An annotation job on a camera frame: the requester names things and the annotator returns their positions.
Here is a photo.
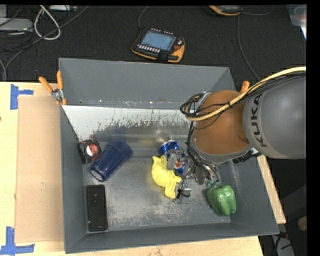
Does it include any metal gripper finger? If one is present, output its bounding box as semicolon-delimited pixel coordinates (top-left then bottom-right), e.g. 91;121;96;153
166;149;186;171
174;180;193;205

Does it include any dark green flat block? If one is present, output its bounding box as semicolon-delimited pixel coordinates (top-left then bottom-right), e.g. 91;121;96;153
86;184;109;233

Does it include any grey metal bin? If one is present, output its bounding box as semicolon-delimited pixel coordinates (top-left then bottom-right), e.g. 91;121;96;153
57;57;280;254

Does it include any brown cardboard board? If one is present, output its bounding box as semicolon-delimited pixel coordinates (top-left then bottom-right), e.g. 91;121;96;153
14;95;65;244

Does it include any blue soda can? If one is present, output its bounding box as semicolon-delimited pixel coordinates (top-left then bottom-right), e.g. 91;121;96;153
158;140;191;177

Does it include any black and red tape measure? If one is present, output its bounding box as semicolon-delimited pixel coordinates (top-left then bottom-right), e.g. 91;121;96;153
76;139;102;165

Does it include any green toy bell pepper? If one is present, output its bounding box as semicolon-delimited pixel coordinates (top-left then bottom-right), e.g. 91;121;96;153
206;183;237;217

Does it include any yellow cloth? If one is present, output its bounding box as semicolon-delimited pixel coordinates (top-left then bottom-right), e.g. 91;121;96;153
151;154;182;200

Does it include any dark blue cup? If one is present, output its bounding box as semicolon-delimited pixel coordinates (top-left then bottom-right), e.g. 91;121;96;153
89;137;134;183

